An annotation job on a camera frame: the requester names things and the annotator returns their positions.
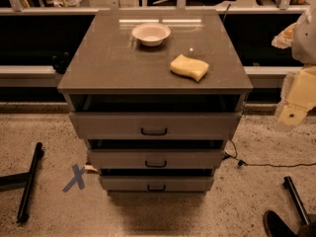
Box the grey drawer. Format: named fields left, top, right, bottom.
left=100, top=176, right=214, bottom=193
left=87, top=149, right=223, bottom=169
left=70, top=113, right=241, bottom=140

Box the black stand leg left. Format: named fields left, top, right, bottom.
left=0, top=142, right=43, bottom=223

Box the black stand leg right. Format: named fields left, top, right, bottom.
left=283, top=176, right=314, bottom=225

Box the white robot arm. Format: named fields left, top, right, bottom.
left=272, top=6, right=316, bottom=131

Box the grey middle drawer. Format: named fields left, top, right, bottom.
left=87, top=149, right=223, bottom=169

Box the grey bottom drawer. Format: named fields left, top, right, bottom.
left=100, top=176, right=214, bottom=193

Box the black clamp on rail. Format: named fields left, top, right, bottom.
left=51, top=52, right=69, bottom=74

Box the grey top drawer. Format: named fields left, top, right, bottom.
left=70, top=113, right=241, bottom=140

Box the grey drawer cabinet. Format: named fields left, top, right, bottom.
left=57, top=9, right=254, bottom=196

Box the black stand leg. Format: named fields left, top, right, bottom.
left=0, top=142, right=43, bottom=223
left=283, top=176, right=314, bottom=225

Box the white bowl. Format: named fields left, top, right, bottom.
left=132, top=23, right=171, bottom=46

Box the black floor cable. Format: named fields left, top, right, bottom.
left=223, top=139, right=316, bottom=168

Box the blue tape cross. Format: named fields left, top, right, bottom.
left=62, top=164, right=85, bottom=193

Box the black round base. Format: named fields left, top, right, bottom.
left=263, top=210, right=296, bottom=237

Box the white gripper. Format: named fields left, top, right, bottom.
left=275, top=65, right=316, bottom=131

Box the yellow sponge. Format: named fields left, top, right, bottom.
left=170, top=54, right=209, bottom=82

